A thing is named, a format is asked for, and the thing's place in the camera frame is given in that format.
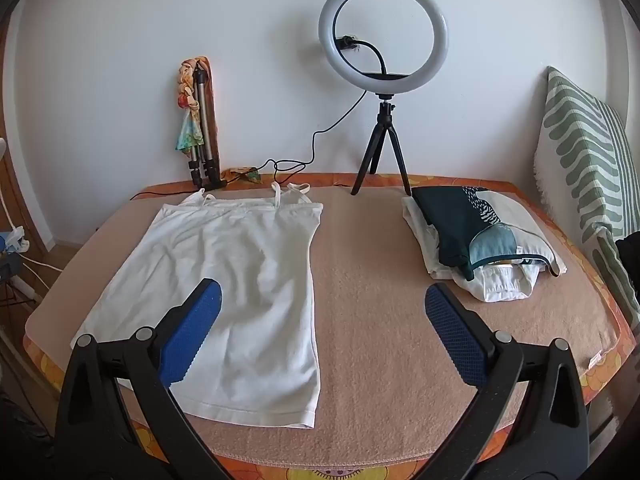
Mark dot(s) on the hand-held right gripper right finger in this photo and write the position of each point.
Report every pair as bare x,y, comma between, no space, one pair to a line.
455,335

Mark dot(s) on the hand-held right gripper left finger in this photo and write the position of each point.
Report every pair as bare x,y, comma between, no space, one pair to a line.
192,330

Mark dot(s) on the white camisole top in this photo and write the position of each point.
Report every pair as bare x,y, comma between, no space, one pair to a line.
240,260

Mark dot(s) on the stack of folded clothes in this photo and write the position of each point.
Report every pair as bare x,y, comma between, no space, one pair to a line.
495,285

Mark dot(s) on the pile of folded clothes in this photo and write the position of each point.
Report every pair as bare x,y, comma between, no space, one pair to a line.
450,220

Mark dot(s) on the beige blanket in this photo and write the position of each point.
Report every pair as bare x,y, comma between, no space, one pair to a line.
365,285

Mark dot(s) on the green orange cloth scrap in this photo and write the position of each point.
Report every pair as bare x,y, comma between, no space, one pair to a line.
250,175

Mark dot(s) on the white power strip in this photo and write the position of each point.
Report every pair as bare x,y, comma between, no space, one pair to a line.
25,288

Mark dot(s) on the dark cloth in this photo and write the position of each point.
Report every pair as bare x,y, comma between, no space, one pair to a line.
630,260

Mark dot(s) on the colourful scarf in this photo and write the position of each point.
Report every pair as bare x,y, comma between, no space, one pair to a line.
187,130

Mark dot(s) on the folded silver tripod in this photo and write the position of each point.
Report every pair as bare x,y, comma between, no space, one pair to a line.
204,110

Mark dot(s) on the green white striped pillow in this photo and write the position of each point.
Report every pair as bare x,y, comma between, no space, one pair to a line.
575,150

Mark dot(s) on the brown wooden board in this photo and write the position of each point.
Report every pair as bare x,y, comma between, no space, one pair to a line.
213,110

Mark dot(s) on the black mini tripod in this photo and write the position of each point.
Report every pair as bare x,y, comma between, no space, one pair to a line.
384,125

